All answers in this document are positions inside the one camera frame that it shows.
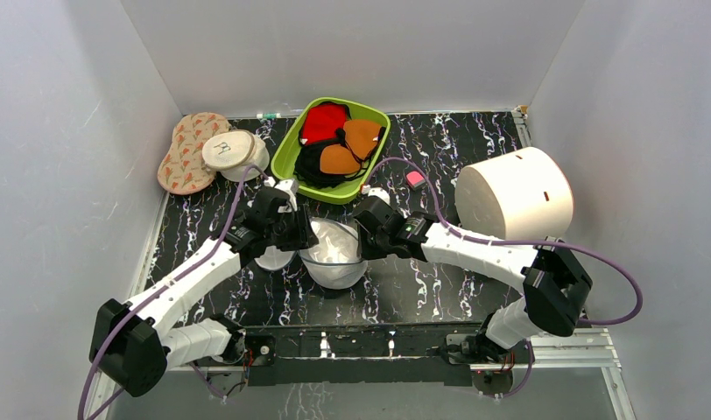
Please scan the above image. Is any orange black bra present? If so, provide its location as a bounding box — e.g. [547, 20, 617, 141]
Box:
[293, 119, 386, 188]

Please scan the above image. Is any large white cylinder bag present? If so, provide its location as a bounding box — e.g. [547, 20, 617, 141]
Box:
[454, 147, 574, 240]

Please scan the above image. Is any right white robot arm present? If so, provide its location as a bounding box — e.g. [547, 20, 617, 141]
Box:
[353, 197, 592, 362]

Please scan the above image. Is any white mesh laundry bag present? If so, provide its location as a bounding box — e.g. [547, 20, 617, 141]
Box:
[255, 217, 368, 290]

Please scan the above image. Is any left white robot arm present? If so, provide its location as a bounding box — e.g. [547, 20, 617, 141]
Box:
[89, 178, 318, 397]

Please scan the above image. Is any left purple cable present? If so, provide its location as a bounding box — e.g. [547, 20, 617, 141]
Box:
[76, 164, 272, 420]

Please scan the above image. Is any green plastic tray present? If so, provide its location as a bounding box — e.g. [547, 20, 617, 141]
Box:
[271, 97, 391, 205]

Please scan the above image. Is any cream round laundry bag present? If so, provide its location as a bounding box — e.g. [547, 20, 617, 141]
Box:
[202, 129, 271, 182]

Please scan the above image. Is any white bra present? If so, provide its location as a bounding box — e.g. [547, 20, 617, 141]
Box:
[305, 219, 361, 264]

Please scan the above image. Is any small pink eraser block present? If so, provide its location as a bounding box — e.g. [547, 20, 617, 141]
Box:
[405, 171, 426, 191]

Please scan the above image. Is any floral beige laundry bag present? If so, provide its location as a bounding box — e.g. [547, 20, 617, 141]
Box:
[157, 112, 230, 195]

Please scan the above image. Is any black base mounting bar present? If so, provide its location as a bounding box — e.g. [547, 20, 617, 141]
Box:
[184, 323, 566, 389]

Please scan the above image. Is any red bra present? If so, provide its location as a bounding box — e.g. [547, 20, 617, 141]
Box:
[299, 101, 351, 146]

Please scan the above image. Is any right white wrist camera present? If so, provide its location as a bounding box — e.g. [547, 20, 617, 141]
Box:
[361, 185, 391, 205]

